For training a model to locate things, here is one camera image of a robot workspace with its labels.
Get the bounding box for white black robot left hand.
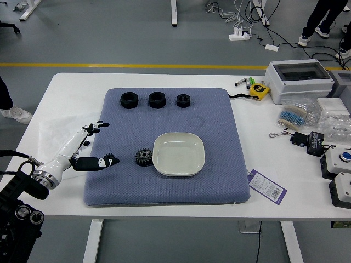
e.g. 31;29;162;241
43;119;121;185

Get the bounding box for big black gear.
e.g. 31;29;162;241
134;147;154;167

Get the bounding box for big black hex nut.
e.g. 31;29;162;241
119;92;139;109
148;92;167;109

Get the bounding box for small black hex nut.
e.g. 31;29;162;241
176;94;191;108

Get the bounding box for white box with blue button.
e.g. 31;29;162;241
320;146;351;180

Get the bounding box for white flat box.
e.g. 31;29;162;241
316;98;351;117

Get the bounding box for white black button box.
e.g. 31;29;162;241
328;171;351;209

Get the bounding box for small grey box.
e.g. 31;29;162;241
326;70;351;99

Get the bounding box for person beside the table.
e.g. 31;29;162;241
0;76;33;124

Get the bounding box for blue-grey cushion mat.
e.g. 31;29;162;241
83;87;252;208

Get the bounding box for white square plate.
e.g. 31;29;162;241
152;132;206;177

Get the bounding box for black office chair base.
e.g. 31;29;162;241
0;21;21;34

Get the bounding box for white background table foot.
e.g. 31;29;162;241
19;0;42;21

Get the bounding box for white background table leg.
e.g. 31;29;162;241
170;0;179;27

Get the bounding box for yellow tape measure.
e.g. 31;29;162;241
249;84;271;101

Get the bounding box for purple white label tag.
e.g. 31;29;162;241
247;169;288;205

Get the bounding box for white power strip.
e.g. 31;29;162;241
229;26;252;41

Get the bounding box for bag of blue resistors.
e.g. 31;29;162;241
277;98;320;129

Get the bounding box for black electronic module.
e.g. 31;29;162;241
306;130;327;157

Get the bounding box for clear bag of small parts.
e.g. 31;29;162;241
318;112;351;143

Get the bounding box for person in dark trousers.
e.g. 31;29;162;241
298;0;342;46

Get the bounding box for person with white shoes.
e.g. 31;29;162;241
335;24;351;59

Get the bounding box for grey metal table bracket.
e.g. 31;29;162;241
238;220;261;234

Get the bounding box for black cable under table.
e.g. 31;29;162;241
256;221;262;263

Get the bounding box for small black servo with wires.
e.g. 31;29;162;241
269;130;307;147

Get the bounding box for grey electrical enclosure box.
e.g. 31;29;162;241
264;59;335;105

